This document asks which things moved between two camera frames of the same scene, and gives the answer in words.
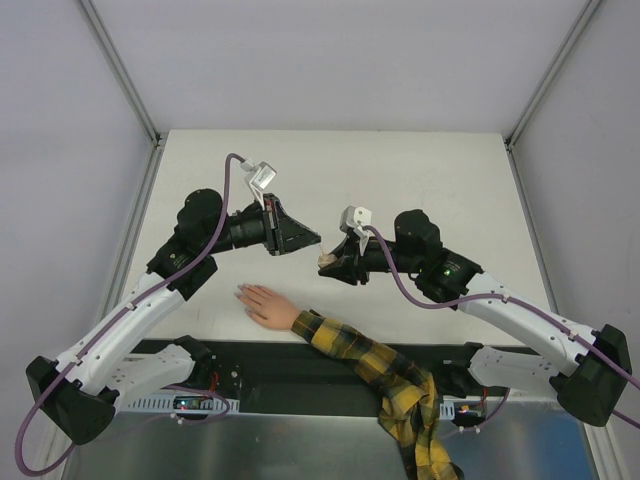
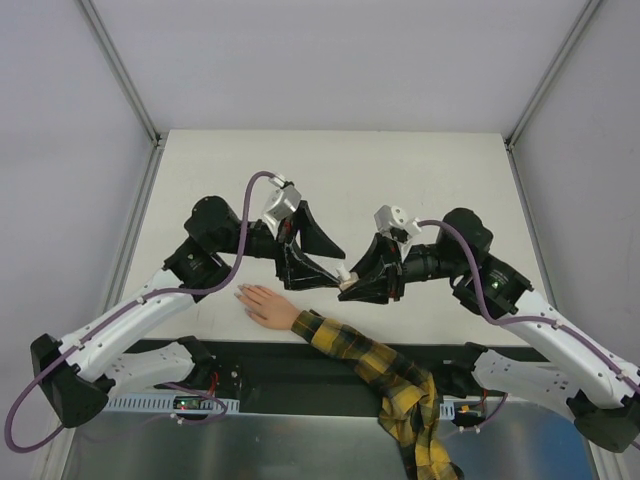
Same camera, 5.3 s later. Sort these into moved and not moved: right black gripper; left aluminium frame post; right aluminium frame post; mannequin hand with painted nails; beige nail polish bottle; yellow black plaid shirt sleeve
Moved: right black gripper; beige nail polish bottle
Not moved: right aluminium frame post; mannequin hand with painted nails; yellow black plaid shirt sleeve; left aluminium frame post
